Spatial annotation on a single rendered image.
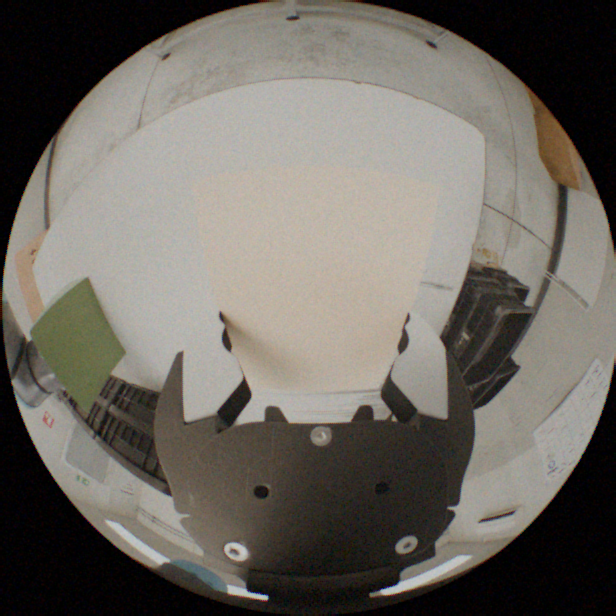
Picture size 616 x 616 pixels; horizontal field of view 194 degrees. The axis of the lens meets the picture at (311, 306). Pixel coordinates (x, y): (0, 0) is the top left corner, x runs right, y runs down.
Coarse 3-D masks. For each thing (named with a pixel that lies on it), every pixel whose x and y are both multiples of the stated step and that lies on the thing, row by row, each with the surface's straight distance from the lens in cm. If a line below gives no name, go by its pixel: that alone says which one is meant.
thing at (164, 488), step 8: (96, 440) 64; (104, 448) 60; (112, 448) 57; (112, 456) 56; (120, 456) 54; (120, 464) 53; (128, 464) 51; (136, 472) 49; (144, 472) 47; (144, 480) 47; (152, 480) 46; (160, 488) 44; (168, 488) 44
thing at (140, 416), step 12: (132, 384) 65; (120, 396) 64; (132, 396) 60; (144, 396) 58; (156, 396) 55; (120, 408) 62; (132, 408) 58; (144, 408) 55; (132, 420) 54; (144, 420) 53; (144, 432) 51
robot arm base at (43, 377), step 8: (32, 344) 47; (32, 352) 48; (32, 360) 48; (40, 360) 44; (32, 368) 49; (40, 368) 45; (48, 368) 43; (32, 376) 50; (40, 376) 47; (48, 376) 44; (40, 384) 49; (48, 384) 47; (56, 384) 45; (48, 392) 51
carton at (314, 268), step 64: (256, 192) 9; (320, 192) 8; (384, 192) 9; (256, 256) 9; (320, 256) 9; (384, 256) 10; (256, 320) 11; (320, 320) 11; (384, 320) 12; (256, 384) 17; (320, 384) 16
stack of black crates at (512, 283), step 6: (486, 270) 118; (492, 270) 120; (498, 270) 133; (492, 276) 114; (498, 276) 115; (504, 276) 120; (510, 276) 129; (504, 282) 111; (510, 282) 110; (516, 282) 126; (510, 288) 132; (516, 288) 137; (522, 288) 135; (528, 288) 130; (522, 294) 135; (522, 300) 135
